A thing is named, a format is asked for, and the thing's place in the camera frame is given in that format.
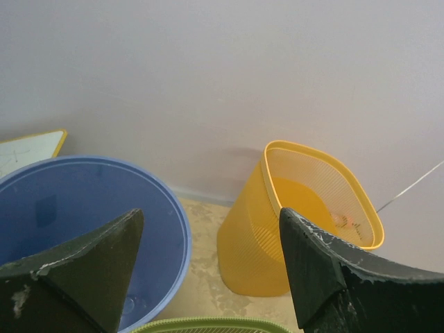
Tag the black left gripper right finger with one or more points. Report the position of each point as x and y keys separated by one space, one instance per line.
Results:
x=339 y=287

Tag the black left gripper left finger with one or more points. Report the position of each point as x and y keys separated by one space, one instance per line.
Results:
x=77 y=286

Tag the blue round plastic bucket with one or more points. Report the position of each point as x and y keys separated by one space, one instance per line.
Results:
x=52 y=201

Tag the yellow mesh waste basket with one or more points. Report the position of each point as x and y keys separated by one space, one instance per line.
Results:
x=314 y=184

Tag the green mesh waste basket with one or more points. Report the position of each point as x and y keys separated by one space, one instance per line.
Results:
x=212 y=324

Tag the small whiteboard yellow frame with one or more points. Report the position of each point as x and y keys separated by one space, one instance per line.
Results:
x=22 y=151

